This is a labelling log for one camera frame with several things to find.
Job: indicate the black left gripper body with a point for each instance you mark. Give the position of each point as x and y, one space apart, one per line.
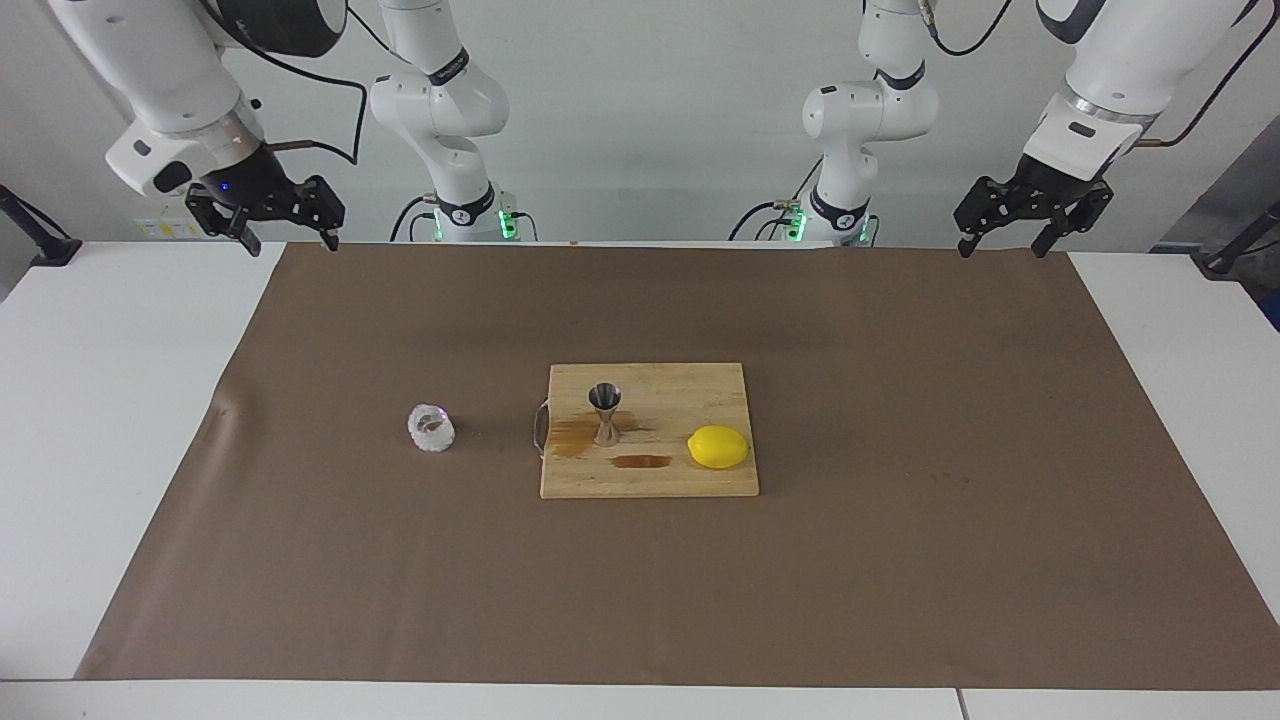
1050 190

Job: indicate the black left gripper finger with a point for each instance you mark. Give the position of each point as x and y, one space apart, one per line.
1080 225
975 215

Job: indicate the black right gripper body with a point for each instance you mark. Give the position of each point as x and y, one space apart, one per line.
245 182

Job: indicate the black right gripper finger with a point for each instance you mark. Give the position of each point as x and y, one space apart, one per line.
225 222
315 205

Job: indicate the clear textured glass cup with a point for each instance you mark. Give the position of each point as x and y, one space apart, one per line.
432 428

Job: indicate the steel double jigger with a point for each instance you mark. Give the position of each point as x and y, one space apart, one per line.
607 432

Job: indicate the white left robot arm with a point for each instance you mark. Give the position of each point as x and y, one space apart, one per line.
1120 50

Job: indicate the dark grey panel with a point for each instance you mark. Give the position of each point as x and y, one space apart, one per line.
1215 205

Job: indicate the black clamp stand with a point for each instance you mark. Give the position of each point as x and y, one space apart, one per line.
55 250
1222 262

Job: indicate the blue plastic object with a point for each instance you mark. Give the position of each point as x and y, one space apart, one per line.
1273 312

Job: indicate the yellow lemon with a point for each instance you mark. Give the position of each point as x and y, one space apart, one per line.
718 447

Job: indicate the brown paper table mat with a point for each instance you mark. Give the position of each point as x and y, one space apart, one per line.
400 580

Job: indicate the wooden cutting board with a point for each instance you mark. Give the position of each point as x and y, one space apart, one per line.
680 480

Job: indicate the white wall socket box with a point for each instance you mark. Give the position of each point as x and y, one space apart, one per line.
160 230

